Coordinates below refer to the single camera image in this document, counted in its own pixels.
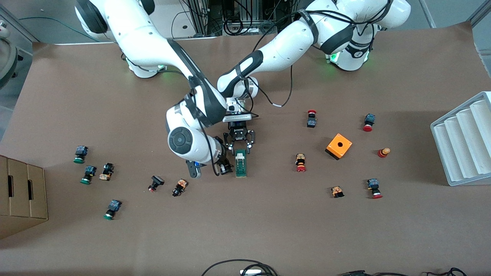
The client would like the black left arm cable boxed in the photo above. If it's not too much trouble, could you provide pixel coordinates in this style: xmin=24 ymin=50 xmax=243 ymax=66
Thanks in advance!
xmin=245 ymin=63 xmax=294 ymax=115

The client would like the green button blue contact block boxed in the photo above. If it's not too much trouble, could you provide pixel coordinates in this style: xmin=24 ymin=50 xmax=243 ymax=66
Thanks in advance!
xmin=103 ymin=199 xmax=122 ymax=221
xmin=80 ymin=165 xmax=97 ymax=185
xmin=73 ymin=145 xmax=89 ymax=164

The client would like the brown cardboard box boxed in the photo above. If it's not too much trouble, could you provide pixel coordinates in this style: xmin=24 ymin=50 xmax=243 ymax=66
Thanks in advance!
xmin=0 ymin=154 xmax=49 ymax=240

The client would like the black looped cable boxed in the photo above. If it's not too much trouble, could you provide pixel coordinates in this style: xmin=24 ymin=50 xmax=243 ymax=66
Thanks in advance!
xmin=201 ymin=259 xmax=278 ymax=276

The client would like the white slotted tray rack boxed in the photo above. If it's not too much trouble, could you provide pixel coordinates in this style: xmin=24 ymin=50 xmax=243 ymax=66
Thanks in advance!
xmin=430 ymin=91 xmax=491 ymax=187

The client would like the black connector cable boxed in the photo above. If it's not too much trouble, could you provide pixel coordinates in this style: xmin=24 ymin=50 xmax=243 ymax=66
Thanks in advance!
xmin=338 ymin=270 xmax=411 ymax=276

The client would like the black button orange contact block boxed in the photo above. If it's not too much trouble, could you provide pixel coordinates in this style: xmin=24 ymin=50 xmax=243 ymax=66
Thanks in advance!
xmin=171 ymin=178 xmax=189 ymax=197

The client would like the aluminium equipment rack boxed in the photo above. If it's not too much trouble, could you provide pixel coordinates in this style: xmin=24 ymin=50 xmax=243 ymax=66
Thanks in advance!
xmin=186 ymin=0 xmax=282 ymax=37

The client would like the orange button enclosure box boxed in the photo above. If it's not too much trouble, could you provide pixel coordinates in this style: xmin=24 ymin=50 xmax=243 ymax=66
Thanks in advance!
xmin=325 ymin=133 xmax=353 ymax=161

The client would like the black tangled cable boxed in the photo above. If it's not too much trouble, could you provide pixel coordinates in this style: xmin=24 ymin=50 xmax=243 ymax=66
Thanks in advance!
xmin=422 ymin=267 xmax=468 ymax=276

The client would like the white mounting plate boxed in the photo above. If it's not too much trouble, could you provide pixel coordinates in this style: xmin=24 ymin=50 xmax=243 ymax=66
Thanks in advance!
xmin=36 ymin=0 xmax=221 ymax=46

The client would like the black square button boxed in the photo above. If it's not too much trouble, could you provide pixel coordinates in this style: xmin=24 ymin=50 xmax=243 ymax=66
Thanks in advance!
xmin=148 ymin=175 xmax=165 ymax=193

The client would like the green load switch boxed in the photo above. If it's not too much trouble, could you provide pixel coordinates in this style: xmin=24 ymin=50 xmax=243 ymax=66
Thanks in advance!
xmin=235 ymin=149 xmax=248 ymax=178

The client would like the aluminium profile bar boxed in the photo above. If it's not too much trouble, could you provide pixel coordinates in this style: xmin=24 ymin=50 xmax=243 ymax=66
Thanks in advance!
xmin=467 ymin=0 xmax=491 ymax=27
xmin=418 ymin=0 xmax=438 ymax=28

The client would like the grey round stand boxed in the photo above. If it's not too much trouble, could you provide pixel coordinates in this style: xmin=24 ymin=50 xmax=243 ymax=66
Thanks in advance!
xmin=0 ymin=19 xmax=20 ymax=90

